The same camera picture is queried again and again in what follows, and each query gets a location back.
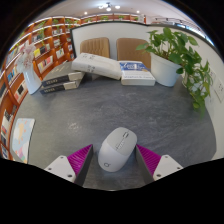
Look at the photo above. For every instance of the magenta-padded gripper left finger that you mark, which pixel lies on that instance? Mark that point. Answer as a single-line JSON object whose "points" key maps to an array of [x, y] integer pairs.
{"points": [[60, 166]]}

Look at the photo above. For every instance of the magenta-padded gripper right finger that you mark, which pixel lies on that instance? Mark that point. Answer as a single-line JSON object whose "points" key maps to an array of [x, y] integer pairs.
{"points": [[166, 165]]}

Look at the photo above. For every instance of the grey white computer mouse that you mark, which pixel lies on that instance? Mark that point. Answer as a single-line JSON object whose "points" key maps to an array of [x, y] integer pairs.
{"points": [[115, 150]]}

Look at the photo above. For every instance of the dark hardcover book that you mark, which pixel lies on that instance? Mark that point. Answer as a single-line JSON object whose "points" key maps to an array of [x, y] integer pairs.
{"points": [[56, 88], [61, 78]]}

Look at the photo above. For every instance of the white jug vase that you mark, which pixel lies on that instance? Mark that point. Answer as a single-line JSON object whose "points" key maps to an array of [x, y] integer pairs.
{"points": [[32, 81]]}

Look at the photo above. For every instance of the white plant pot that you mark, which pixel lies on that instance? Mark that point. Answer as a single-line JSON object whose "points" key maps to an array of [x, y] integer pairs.
{"points": [[165, 71]]}

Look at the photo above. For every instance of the blue white book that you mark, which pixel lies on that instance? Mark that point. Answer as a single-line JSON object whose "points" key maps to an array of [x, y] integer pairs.
{"points": [[137, 75]]}

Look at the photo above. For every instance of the thick white book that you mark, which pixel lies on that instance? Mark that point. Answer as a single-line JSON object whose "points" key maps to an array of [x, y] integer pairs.
{"points": [[96, 65]]}

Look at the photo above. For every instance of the green leafy plant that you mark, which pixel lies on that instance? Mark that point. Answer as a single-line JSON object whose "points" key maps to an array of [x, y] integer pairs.
{"points": [[180, 46]]}

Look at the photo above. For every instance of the orange wooden shelf unit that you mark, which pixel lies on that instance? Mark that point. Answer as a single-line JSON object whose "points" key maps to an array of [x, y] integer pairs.
{"points": [[43, 43]]}

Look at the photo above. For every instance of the multi-bulb ceiling lamp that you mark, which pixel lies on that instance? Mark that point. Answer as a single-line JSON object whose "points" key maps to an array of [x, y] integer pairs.
{"points": [[108, 6]]}

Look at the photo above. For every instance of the white wall outlet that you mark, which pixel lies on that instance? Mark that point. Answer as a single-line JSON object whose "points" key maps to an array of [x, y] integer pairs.
{"points": [[220, 88]]}

